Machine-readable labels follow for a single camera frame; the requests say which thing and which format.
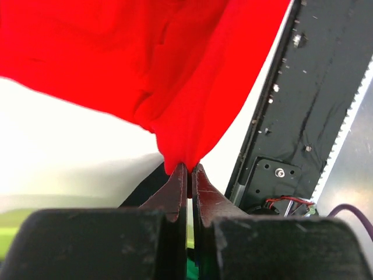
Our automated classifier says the green t shirt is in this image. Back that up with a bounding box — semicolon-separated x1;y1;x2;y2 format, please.
186;248;199;280

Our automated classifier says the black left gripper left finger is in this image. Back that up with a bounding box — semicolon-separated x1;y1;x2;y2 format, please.
1;164;188;279

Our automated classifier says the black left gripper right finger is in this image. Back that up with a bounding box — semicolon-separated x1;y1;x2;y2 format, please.
191;164;372;279

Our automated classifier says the white slotted cable duct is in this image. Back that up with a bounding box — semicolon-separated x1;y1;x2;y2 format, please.
311;58;372;204

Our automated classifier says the red printed t shirt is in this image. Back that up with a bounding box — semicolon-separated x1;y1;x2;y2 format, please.
1;1;289;173

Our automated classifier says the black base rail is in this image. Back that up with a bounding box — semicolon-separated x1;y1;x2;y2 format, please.
225;1;372;215

